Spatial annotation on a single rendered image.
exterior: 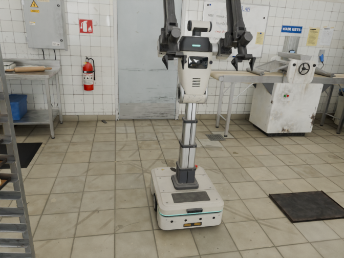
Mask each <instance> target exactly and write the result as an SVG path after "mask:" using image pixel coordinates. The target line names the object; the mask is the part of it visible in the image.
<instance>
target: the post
mask: <svg viewBox="0 0 344 258"><path fill-rule="evenodd" d="M0 71H1V77H0V92H4V95H5V100H3V101H0V114H8V118H9V122H7V123H2V125H3V131H4V135H11V136H12V142H11V143H10V144H6V148H7V153H8V155H15V160H16V161H15V162H14V163H13V164H10V170H11V173H16V174H18V178H19V180H18V181H17V182H16V183H13V187H14V191H21V196H22V197H21V198H20V199H19V200H16V203H17V207H20V208H24V211H25V213H24V215H23V216H22V217H19V220H20V223H24V224H27V230H26V231H25V233H22V235H23V239H29V241H30V244H29V246H28V247H27V248H25V252H26V253H32V258H36V257H35V251H34V245H33V239H32V232H31V226H30V220H29V214H28V208H27V202H26V195H25V189H24V183H23V177H22V171H21V167H20V161H19V155H18V149H17V143H16V136H15V130H14V124H13V118H12V112H11V105H10V99H9V93H8V87H7V81H6V75H5V69H4V63H3V57H2V51H1V45H0Z"/></svg>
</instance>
